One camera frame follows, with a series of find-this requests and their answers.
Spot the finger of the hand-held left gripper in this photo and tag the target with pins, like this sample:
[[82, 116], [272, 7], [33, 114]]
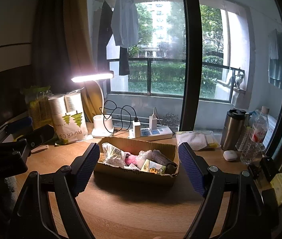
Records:
[[18, 125], [39, 135]]

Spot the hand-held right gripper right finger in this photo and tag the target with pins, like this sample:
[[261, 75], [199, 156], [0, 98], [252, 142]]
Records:
[[193, 170]]

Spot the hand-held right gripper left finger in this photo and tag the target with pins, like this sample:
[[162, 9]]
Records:
[[88, 169]]

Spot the clear plastic soft pack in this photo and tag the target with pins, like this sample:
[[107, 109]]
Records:
[[113, 153]]

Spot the grey fabric glove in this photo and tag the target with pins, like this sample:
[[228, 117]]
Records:
[[163, 159]]

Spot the yellow cartoon printed packet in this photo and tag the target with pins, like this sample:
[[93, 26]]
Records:
[[152, 168]]

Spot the pink plush toy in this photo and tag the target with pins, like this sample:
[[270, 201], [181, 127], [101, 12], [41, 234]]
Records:
[[131, 159]]

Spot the cardboard box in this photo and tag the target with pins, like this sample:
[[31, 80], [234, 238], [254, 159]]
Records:
[[133, 175]]

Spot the white bubble wrap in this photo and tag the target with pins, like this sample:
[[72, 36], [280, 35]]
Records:
[[144, 158]]

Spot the green plastic package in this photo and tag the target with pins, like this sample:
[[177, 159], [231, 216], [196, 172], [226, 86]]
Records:
[[37, 109]]

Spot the white mask pack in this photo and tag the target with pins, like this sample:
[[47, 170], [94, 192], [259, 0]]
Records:
[[197, 140]]

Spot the paper cup pack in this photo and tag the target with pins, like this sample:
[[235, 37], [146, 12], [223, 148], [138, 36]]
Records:
[[68, 119]]

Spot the white earbuds case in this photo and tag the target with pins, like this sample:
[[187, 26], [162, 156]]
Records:
[[229, 155]]

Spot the white desk lamp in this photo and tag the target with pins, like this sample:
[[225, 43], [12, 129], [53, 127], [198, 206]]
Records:
[[102, 127]]

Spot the white power strip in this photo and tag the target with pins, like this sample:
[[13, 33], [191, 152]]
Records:
[[160, 133]]

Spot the steel tumbler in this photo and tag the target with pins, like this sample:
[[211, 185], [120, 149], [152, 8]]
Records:
[[232, 132]]

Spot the small white charger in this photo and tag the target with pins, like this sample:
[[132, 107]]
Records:
[[152, 123]]

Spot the tall white charger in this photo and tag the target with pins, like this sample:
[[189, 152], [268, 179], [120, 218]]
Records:
[[136, 129]]

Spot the clear water bottle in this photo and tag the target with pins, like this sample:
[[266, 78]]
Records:
[[255, 139]]

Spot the dark curtain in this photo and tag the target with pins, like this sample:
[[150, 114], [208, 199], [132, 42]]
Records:
[[48, 42]]

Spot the grey and white cat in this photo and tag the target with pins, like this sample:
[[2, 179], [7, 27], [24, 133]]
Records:
[[238, 81]]

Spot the tan curtain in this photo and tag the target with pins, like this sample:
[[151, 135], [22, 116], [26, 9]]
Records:
[[78, 42]]

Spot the balcony railing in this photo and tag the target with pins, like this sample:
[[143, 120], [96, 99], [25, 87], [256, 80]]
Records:
[[160, 59]]

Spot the dark hanging garment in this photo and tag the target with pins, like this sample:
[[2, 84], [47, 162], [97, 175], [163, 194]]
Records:
[[104, 37]]

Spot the hanging blue towel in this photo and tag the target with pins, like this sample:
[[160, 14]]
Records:
[[276, 59]]

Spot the hanging shirt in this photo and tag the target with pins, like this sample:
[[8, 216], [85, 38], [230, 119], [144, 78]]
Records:
[[126, 20]]

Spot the dark window frame post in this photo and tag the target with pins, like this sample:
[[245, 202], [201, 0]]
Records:
[[192, 54]]

